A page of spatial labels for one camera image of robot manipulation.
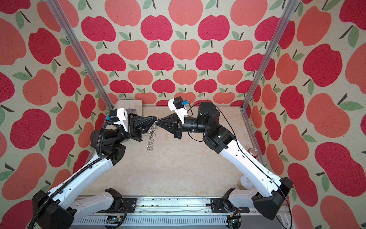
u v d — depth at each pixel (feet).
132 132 1.55
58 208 1.24
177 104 1.46
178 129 1.55
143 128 1.69
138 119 1.61
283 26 2.47
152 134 1.72
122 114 1.41
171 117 1.67
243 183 2.52
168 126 1.79
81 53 2.85
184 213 2.40
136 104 3.79
